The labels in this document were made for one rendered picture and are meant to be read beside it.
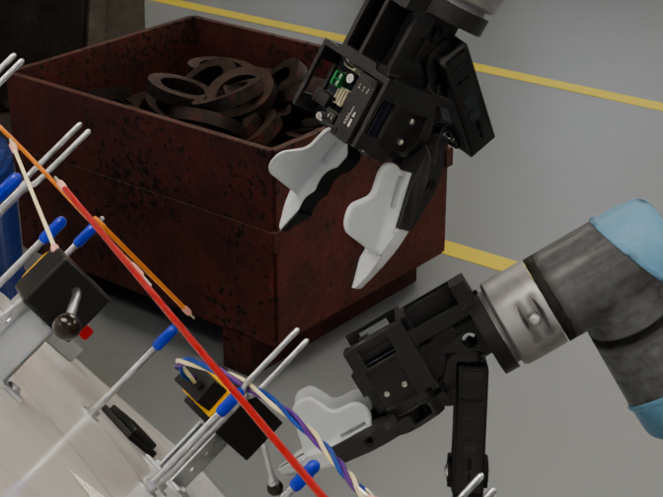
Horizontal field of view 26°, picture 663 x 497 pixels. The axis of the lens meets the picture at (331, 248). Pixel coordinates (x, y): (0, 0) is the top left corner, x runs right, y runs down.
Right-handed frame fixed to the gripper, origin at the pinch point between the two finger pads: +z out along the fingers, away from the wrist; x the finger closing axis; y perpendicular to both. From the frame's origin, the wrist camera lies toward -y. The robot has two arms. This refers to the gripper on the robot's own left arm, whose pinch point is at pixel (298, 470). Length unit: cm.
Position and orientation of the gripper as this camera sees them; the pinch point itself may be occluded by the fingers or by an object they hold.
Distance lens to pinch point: 118.8
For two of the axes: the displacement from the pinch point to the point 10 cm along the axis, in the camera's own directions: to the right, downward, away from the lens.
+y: -5.1, -8.5, -1.1
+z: -8.6, 5.0, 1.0
